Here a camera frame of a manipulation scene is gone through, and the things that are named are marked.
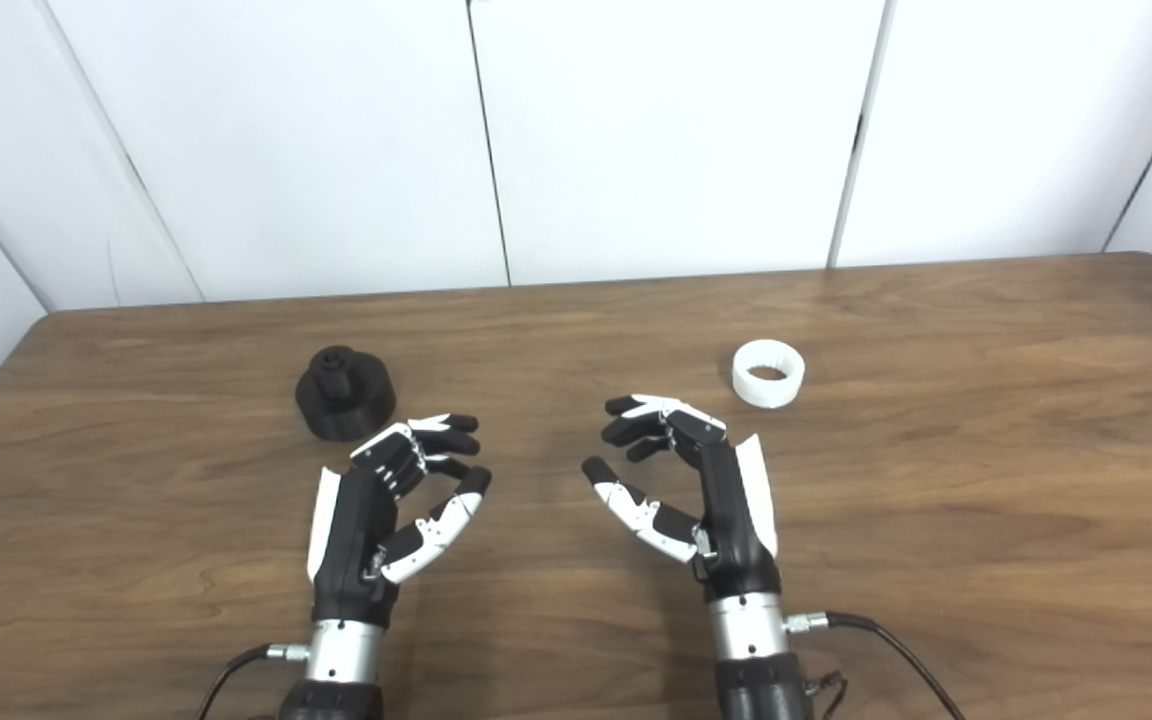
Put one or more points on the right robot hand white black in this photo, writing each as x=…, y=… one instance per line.
x=731, y=520

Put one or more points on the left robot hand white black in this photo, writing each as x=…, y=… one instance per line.
x=351, y=530

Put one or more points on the round black part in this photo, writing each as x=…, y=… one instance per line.
x=346, y=395

